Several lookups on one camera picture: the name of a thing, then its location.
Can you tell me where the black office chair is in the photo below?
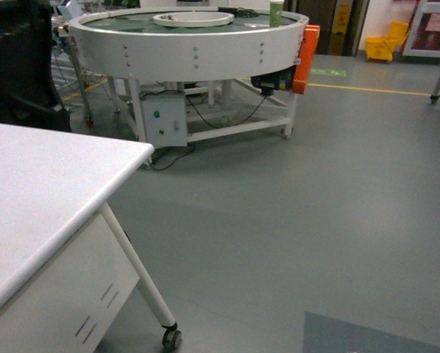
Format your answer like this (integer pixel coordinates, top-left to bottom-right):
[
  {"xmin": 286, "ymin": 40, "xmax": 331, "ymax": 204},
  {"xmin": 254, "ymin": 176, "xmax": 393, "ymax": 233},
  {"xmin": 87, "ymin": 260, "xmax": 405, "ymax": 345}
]
[{"xmin": 0, "ymin": 1, "xmax": 71, "ymax": 132}]

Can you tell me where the green paper cup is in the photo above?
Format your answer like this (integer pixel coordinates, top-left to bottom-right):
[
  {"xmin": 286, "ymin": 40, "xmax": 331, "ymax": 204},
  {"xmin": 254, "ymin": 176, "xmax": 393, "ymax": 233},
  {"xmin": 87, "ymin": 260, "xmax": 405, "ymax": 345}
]
[{"xmin": 269, "ymin": 0, "xmax": 284, "ymax": 28}]

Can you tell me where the white glass door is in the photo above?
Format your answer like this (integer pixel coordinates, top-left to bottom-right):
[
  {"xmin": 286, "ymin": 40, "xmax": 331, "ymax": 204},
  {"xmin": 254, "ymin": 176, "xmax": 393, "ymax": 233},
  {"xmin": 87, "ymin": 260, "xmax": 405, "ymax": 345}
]
[{"xmin": 401, "ymin": 0, "xmax": 440, "ymax": 58}]

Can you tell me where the yellow mop bucket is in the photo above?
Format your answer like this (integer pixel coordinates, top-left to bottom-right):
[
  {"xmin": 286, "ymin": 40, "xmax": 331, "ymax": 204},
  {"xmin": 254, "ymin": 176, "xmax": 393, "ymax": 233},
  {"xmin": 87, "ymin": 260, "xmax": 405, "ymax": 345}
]
[{"xmin": 365, "ymin": 21, "xmax": 409, "ymax": 62}]

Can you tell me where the white round conveyor table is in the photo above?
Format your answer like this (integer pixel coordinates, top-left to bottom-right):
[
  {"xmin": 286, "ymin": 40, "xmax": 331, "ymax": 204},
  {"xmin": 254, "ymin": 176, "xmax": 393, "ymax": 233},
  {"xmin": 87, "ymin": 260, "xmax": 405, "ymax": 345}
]
[{"xmin": 69, "ymin": 7, "xmax": 309, "ymax": 145}]

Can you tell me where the grey control box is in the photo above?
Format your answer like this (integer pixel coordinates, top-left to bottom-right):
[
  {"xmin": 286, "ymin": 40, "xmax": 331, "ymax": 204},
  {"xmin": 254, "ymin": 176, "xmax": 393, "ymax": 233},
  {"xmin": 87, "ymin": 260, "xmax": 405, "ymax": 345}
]
[{"xmin": 141, "ymin": 91, "xmax": 188, "ymax": 148}]

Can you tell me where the white table on casters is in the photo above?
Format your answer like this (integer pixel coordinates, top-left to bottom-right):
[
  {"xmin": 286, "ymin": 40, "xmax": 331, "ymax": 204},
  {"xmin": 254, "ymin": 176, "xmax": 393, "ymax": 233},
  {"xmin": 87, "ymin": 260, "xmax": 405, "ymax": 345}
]
[{"xmin": 0, "ymin": 124, "xmax": 181, "ymax": 352}]

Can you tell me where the orange motor cover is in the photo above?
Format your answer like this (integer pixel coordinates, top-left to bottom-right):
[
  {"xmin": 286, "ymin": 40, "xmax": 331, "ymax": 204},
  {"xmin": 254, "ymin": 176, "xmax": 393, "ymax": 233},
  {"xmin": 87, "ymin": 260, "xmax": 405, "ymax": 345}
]
[{"xmin": 291, "ymin": 24, "xmax": 320, "ymax": 95}]

